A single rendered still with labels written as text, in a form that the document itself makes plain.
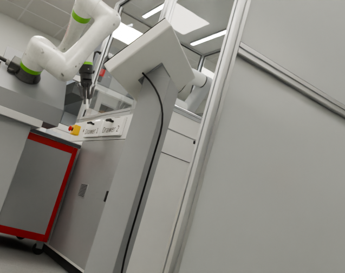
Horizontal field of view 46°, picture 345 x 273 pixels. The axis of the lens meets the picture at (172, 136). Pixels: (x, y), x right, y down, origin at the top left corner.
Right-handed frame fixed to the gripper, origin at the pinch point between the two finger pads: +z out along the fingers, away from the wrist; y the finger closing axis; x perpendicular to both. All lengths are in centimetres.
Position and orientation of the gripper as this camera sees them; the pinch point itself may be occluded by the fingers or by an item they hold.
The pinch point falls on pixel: (86, 104)
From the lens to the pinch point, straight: 278.6
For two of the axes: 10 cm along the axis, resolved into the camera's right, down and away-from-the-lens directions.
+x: 5.4, -0.3, -8.4
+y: -8.4, 0.1, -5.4
